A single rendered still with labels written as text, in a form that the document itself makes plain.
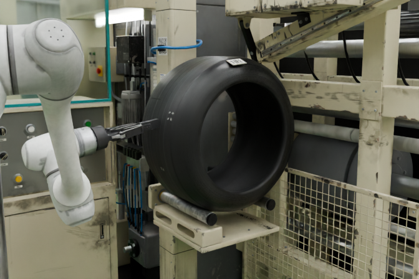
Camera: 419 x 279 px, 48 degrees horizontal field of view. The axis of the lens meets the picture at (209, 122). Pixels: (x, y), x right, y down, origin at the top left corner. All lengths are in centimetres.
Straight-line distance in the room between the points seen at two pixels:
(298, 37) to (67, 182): 107
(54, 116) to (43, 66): 26
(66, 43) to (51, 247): 138
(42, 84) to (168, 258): 136
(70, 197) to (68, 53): 56
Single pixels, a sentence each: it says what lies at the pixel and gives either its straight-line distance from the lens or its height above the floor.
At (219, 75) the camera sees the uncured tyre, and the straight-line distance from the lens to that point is 159.
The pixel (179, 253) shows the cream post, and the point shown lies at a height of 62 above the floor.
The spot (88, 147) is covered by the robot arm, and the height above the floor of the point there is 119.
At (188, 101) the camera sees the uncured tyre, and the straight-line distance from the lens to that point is 154.
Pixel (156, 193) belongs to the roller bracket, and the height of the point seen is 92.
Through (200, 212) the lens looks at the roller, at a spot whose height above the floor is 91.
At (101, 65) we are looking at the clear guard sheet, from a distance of 209.
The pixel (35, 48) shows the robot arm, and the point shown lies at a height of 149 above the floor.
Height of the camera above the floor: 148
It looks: 8 degrees down
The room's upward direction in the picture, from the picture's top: straight up
